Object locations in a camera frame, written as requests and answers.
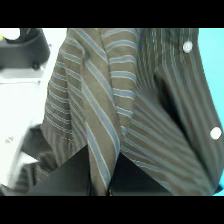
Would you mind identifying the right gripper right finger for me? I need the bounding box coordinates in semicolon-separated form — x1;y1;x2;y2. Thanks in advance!
108;152;172;197

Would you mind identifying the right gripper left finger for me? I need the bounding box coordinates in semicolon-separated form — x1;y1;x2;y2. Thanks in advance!
27;145;92;197

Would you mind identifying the brown striped shirt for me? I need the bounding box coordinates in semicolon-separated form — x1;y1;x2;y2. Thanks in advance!
13;27;224;197

